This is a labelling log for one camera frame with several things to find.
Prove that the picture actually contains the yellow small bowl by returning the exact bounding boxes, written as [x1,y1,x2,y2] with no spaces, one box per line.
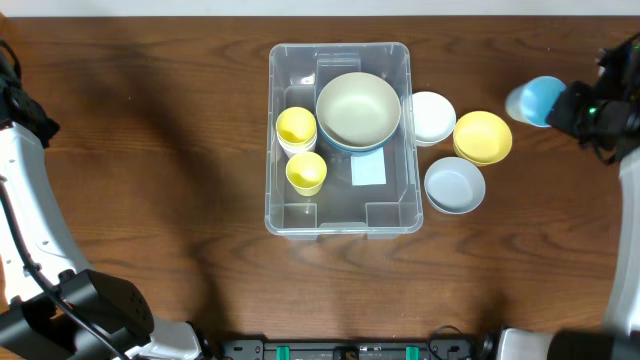
[453,111,513,167]

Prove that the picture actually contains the cream large bowl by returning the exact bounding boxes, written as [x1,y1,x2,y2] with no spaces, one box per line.
[316,72,402,148]

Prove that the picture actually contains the cream white cup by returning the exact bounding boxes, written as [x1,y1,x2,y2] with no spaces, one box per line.
[278,137,317,152]

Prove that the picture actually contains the white small bowl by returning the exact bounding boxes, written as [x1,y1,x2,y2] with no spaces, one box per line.
[411,91,457,147]

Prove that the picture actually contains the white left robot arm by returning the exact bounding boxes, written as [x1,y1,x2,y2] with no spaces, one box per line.
[1,42,213,359]

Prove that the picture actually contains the clear plastic storage bin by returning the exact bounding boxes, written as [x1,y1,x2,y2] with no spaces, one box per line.
[264,42,424,240]

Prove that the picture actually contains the white label in bin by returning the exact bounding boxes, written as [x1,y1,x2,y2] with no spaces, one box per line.
[351,148,386,186]

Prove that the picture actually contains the pink cup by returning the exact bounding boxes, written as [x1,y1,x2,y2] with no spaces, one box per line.
[284,149,307,158]

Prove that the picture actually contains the light blue cup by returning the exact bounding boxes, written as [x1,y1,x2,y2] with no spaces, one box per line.
[505,76,567,128]

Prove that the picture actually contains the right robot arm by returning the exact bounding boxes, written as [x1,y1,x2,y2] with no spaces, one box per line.
[484,34,639,359]

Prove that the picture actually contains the grey small bowl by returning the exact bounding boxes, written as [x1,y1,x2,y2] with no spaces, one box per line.
[423,157,486,215]

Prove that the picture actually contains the yellow cup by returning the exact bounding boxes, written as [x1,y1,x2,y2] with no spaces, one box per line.
[276,107,317,146]
[285,152,328,197]

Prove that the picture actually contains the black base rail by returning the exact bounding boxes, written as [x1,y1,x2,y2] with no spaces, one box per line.
[222,338,475,360]

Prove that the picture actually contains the dark blue bowl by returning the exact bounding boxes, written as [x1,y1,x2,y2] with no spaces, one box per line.
[318,128,397,156]

